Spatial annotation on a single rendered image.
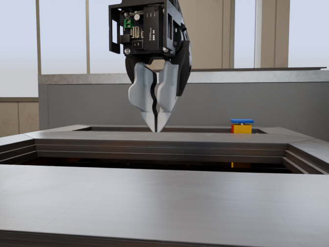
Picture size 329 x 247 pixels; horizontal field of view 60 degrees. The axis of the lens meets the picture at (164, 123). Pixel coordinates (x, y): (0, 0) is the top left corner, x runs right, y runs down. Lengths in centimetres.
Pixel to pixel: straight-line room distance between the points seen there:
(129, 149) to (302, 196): 42
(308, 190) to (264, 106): 80
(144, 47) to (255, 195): 19
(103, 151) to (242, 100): 60
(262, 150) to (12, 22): 353
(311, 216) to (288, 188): 7
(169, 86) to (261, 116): 75
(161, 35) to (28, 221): 23
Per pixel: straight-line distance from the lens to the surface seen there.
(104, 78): 114
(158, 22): 33
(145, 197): 26
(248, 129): 85
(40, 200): 27
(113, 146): 65
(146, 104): 38
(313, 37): 386
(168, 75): 36
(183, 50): 38
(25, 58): 375
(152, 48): 33
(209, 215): 22
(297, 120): 112
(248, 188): 29
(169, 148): 61
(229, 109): 107
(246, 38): 357
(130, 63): 40
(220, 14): 359
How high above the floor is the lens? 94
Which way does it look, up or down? 4 degrees down
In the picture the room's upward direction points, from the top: straight up
